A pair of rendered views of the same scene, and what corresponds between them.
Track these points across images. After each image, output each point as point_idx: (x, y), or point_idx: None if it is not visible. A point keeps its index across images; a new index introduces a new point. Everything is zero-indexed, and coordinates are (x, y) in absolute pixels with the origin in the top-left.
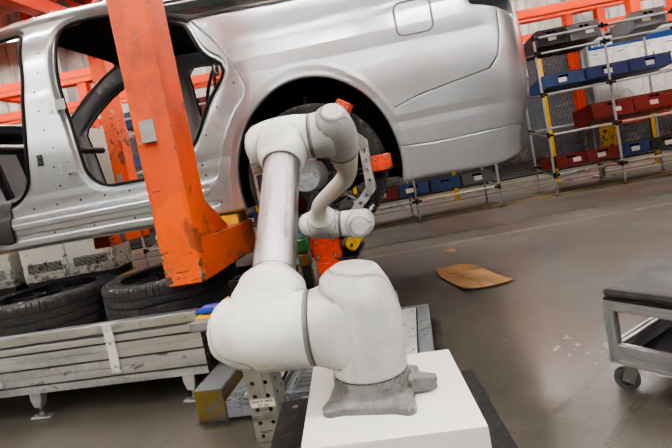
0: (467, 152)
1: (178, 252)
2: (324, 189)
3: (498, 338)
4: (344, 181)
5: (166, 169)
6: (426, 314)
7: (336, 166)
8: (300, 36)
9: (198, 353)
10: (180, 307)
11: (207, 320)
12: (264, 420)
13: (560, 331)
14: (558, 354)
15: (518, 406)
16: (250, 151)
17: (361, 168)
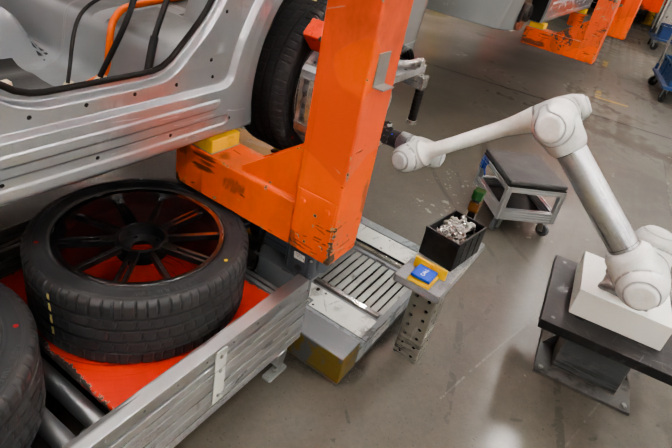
0: None
1: (349, 221)
2: (472, 137)
3: (388, 210)
4: (504, 136)
5: (376, 121)
6: None
7: (529, 131)
8: None
9: (298, 323)
10: (243, 281)
11: (441, 286)
12: (424, 343)
13: (409, 196)
14: (436, 215)
15: (477, 259)
16: (565, 139)
17: None
